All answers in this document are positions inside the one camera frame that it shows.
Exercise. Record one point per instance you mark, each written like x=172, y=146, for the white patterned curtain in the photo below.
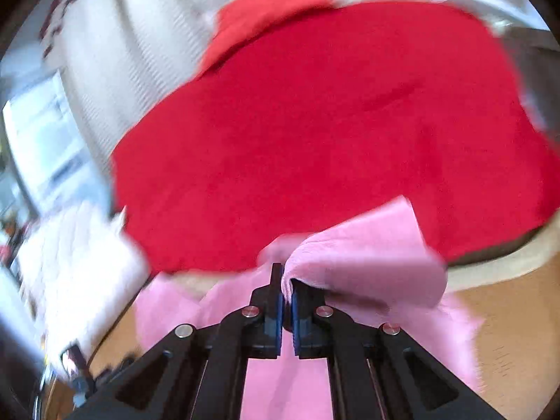
x=118, y=58

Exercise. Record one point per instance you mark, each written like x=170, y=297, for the red blanket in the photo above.
x=327, y=116

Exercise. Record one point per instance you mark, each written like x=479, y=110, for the pink corduroy jacket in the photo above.
x=405, y=359

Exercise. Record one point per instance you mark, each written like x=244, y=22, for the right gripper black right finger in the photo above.
x=318, y=329

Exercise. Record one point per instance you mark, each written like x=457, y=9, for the woven bamboo bed mat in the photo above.
x=513, y=301

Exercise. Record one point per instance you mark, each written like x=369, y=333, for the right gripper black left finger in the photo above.
x=255, y=330

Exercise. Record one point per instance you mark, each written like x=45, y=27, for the orange-red pillow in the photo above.
x=241, y=21

